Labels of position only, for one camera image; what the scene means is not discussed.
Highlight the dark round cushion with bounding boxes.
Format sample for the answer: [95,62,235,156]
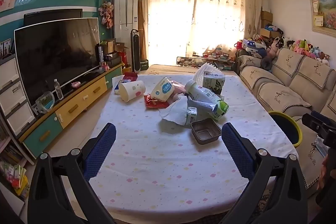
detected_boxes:
[261,56,273,69]

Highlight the clear water bottle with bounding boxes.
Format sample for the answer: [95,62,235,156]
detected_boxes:
[54,79,64,101]

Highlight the green and white carton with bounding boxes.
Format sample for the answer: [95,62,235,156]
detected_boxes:
[203,71,226,94]

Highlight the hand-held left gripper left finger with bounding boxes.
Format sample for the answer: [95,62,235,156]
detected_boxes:
[28,123,117,224]

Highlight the framed flower painting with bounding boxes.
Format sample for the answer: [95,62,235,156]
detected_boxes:
[308,0,336,38]

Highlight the white bottle with green label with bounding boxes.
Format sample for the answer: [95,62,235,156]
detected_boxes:
[184,80,230,119]

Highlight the yellow rimmed blue bin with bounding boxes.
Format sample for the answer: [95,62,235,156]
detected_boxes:
[268,110,303,148]

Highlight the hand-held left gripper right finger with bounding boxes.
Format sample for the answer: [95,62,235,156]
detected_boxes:
[221,123,307,224]

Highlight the grey foil pouch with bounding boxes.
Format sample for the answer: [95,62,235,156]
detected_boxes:
[188,97,219,115]

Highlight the pile of plush toys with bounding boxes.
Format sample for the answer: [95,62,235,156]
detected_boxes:
[265,35,331,65]

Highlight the floral beige sheet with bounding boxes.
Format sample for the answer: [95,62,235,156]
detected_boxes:
[146,64,239,76]

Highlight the pink packet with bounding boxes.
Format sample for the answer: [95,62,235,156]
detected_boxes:
[169,80,187,94]

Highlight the yellow and teal TV cabinet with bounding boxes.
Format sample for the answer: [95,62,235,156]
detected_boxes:
[18,63,124,159]

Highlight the patterned rug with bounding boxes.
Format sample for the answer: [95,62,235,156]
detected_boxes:
[252,185,273,224]

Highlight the cluttered glass coffee table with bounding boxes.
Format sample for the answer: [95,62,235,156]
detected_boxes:
[176,52,237,72]

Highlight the red foil wrapper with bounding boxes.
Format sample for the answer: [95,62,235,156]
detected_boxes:
[143,94,171,109]

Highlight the open brown cardboard box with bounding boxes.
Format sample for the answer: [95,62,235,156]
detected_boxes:
[106,39,129,56]

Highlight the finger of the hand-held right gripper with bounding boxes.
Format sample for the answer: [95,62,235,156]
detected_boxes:
[301,111,332,132]

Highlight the brown plastic tray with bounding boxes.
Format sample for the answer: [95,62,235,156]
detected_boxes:
[190,119,222,145]

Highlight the blue plastic packet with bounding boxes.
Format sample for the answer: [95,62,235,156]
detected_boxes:
[314,136,328,159]

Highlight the white tub with blue label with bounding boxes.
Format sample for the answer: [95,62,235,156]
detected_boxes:
[150,76,176,102]

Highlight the small green print carton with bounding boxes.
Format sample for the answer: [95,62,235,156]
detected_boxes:
[186,106,198,126]

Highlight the dotted white paper cup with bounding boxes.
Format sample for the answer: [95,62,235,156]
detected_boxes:
[119,80,146,102]

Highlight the beige sofa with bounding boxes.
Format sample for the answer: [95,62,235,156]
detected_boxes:
[236,47,336,198]

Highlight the black tower fan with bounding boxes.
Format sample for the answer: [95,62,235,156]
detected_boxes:
[131,29,141,73]

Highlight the tall brown board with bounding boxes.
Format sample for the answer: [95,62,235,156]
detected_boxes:
[138,0,147,62]

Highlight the pink artificial flowers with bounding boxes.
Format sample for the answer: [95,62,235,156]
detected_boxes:
[98,0,115,29]

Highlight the small black television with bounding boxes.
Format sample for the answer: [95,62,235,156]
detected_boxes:
[23,9,84,28]

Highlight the white fluted paper liners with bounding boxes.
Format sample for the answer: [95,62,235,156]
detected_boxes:
[193,63,223,83]

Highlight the beige embroidered curtain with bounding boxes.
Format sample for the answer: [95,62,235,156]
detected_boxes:
[136,0,263,67]

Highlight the blue starry bag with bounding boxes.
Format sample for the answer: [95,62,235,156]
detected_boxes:
[241,39,260,52]

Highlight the bookshelf with books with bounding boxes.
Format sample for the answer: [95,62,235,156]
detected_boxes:
[0,122,30,198]

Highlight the black box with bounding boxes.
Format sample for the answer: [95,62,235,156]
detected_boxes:
[104,53,122,67]

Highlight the white paper towel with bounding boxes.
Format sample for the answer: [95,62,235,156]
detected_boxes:
[160,95,192,127]

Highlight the person's right hand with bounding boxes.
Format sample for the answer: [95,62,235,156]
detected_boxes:
[318,154,334,190]

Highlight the white drawer unit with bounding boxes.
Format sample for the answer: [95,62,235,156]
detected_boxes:
[0,53,37,136]

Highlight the white standing air conditioner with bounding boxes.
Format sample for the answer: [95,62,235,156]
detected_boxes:
[113,0,139,73]

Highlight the large curved television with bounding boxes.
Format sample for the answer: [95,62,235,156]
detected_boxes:
[14,17,101,105]

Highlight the dotted white tablecloth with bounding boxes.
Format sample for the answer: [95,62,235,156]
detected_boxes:
[89,73,300,214]

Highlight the photo frame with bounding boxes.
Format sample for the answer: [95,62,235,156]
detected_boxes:
[0,38,12,59]

